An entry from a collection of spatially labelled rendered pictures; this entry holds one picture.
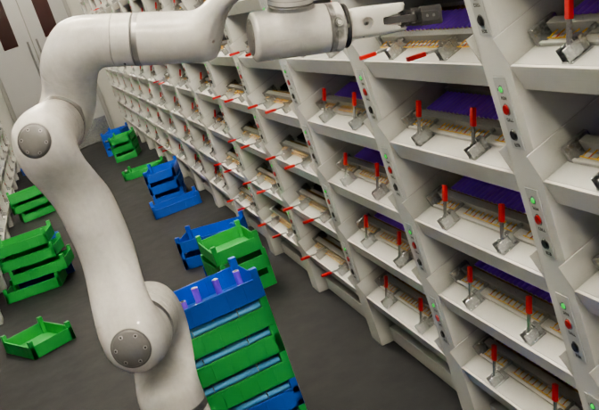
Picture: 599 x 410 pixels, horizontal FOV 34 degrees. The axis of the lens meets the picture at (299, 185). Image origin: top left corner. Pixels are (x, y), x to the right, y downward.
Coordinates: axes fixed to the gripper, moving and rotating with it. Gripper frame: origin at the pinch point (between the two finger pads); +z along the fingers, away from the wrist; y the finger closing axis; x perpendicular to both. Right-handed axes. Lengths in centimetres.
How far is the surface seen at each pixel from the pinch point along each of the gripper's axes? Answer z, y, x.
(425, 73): 4.1, 13.1, 11.0
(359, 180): 15, 96, 44
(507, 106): 3.9, -20.3, 15.5
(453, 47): 5.4, 2.2, 6.3
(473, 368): 20, 41, 83
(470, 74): 3.9, -7.4, 10.7
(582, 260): 12.5, -24.6, 41.4
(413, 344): 25, 96, 94
